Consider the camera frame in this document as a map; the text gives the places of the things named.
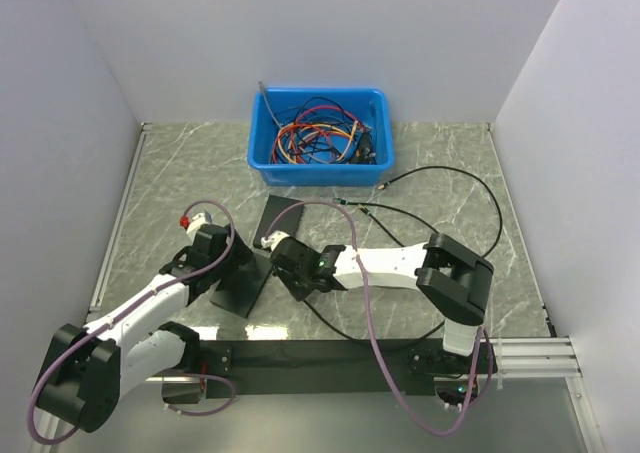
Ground black network switch box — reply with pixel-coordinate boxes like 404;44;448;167
209;253;272;319

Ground black cable with plug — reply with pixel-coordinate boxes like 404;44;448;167
299;166;504;344

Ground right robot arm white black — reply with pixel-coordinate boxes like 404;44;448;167
261;231;494;372

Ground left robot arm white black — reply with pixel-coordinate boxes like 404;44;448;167
27;225;253;443

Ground black flat box far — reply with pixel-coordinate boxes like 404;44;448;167
253;194;307;249

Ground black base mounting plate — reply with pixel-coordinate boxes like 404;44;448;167
191;338;471;401

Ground blue plastic bin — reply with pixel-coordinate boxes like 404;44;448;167
247;87;395;186

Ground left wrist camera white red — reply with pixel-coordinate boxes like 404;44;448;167
179;211;213;241

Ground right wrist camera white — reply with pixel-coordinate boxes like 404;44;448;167
260;230;290;251

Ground black cable teal plug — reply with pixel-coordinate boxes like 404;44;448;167
332;197;441;237

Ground tangled coloured cables bundle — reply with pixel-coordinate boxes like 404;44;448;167
269;96;379;167

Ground grey cable in bin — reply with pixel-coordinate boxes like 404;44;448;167
257;81;284;129

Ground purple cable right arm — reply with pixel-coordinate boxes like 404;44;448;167
264;201;496;437

